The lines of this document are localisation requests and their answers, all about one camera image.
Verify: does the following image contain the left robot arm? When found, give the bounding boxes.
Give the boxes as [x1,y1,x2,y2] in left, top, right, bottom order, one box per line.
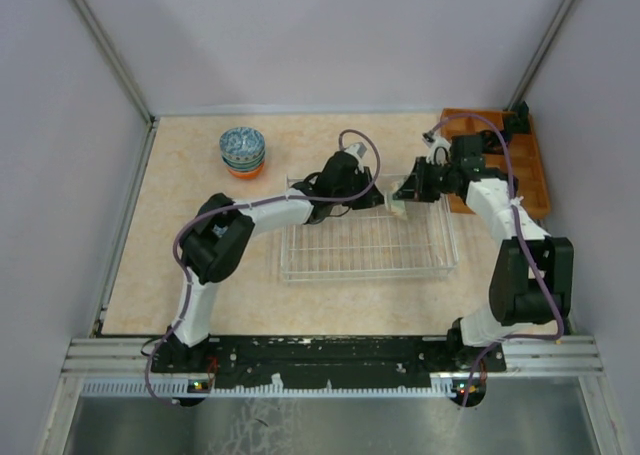
[152,143,384,373]

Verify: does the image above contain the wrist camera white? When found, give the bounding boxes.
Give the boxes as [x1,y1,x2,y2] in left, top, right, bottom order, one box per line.
[344,142,367,160]
[423,131,451,165]

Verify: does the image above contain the white wire dish rack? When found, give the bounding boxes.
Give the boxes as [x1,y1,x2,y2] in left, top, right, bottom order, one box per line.
[280,199,459,282]

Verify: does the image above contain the top blue stacked bowl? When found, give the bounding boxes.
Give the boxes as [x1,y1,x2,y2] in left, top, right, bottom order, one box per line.
[219,127,266,162]

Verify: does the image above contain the wooden compartment tray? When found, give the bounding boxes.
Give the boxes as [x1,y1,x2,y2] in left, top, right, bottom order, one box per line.
[440,108,551,220]

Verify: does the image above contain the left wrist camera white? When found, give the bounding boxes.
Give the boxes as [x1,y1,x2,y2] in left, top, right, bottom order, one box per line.
[344,142,367,160]

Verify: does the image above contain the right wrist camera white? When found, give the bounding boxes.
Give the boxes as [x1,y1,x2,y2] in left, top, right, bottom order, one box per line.
[423,131,451,165]

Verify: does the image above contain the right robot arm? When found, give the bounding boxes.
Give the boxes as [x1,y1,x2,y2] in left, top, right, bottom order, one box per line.
[390,131,574,371]

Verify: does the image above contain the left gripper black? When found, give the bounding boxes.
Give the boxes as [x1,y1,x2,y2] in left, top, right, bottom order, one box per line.
[334,167,387,211]

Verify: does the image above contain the black object tray centre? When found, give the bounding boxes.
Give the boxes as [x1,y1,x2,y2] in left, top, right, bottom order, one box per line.
[478,130,513,155]

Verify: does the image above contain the white cable duct strip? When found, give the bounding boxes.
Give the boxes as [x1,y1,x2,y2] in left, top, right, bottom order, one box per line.
[82,378,481,397]

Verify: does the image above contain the orange bottom stacked bowl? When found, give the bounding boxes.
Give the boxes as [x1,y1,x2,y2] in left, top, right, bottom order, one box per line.
[226,164,264,180]

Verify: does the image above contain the black object tray corner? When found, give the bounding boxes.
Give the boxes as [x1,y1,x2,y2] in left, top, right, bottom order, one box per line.
[502,100,531,134]

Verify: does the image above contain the yellow floral bowl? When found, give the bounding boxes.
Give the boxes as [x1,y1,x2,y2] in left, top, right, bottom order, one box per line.
[385,177,409,221]

